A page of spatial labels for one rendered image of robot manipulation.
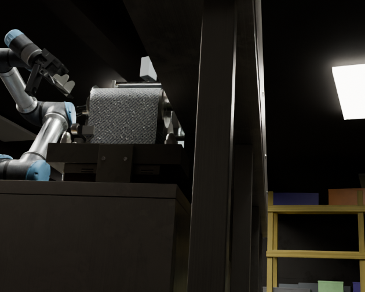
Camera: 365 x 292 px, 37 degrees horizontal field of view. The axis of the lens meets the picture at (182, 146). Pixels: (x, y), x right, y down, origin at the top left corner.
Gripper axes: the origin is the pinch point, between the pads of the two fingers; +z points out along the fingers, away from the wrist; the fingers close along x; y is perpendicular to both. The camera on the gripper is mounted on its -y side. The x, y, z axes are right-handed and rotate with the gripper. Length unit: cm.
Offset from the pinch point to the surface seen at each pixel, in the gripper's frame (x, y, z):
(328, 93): 344, 186, 2
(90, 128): -9.4, -3.2, 21.0
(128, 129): -7.6, 5.2, 30.3
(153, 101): -7.3, 17.7, 29.7
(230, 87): -84, 18, 73
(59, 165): -23.9, -17.6, 29.6
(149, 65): 50, 37, -11
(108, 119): -7.7, 3.0, 22.3
